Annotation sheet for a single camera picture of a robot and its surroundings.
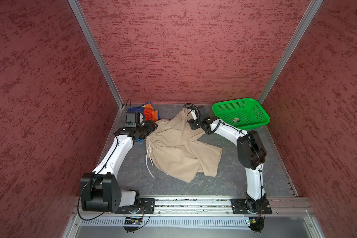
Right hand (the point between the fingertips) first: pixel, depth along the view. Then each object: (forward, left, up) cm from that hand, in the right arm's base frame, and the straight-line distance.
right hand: (194, 122), depth 98 cm
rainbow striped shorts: (+13, +33, -4) cm, 36 cm away
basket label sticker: (+8, -33, -8) cm, 35 cm away
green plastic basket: (+14, -42, -9) cm, 45 cm away
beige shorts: (-18, +15, -5) cm, 24 cm away
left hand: (-11, +25, +8) cm, 28 cm away
